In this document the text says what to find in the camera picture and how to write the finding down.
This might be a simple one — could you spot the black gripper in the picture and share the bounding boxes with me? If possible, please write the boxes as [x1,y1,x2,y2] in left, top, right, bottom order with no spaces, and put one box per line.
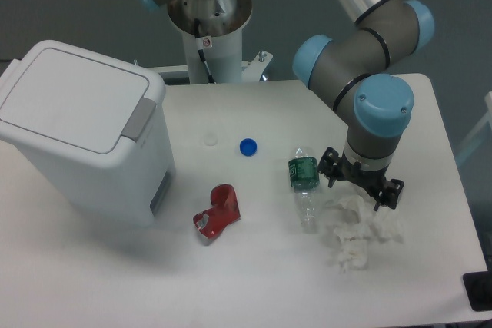
[317,147,404,211]

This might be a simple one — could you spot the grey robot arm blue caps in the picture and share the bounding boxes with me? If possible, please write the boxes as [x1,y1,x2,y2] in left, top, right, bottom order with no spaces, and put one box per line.
[140,0,435,209]

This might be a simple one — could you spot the crushed red soda can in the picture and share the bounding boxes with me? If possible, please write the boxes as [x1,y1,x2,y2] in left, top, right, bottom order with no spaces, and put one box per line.
[193,184,241,245]

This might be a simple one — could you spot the grey trash can push button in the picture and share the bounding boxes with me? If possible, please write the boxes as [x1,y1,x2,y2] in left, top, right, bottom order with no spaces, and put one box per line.
[121,98,156,142]

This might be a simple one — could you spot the white plastic trash can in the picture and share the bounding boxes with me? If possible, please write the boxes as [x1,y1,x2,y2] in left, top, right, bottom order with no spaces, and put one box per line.
[1,40,175,226]

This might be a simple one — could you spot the crumpled white paper tissue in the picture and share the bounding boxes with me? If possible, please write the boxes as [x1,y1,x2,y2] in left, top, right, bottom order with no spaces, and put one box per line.
[320,194,404,273]

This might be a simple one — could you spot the clear bottle with green label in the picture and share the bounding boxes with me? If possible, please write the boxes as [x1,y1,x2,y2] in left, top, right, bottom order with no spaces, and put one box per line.
[288,146,320,234]

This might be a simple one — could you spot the blue bottle cap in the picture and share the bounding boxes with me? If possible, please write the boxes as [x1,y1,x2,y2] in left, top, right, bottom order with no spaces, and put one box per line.
[239,137,258,157]

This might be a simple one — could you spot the white bottle cap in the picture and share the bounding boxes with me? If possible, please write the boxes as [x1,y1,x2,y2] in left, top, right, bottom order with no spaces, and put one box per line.
[203,132,218,147]

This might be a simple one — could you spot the black device at table edge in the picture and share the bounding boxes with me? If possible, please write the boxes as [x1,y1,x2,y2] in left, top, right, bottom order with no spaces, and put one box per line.
[462,271,491,312]

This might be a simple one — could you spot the white frame at right edge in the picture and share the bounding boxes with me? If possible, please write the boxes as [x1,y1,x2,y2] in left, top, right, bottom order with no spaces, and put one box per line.
[454,91,491,167]

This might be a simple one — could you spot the black cable on pedestal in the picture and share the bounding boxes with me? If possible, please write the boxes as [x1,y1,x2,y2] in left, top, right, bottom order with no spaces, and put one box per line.
[193,18,216,84]

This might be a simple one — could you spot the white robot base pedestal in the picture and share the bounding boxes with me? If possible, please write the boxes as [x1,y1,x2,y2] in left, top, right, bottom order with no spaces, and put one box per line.
[168,0,273,84]

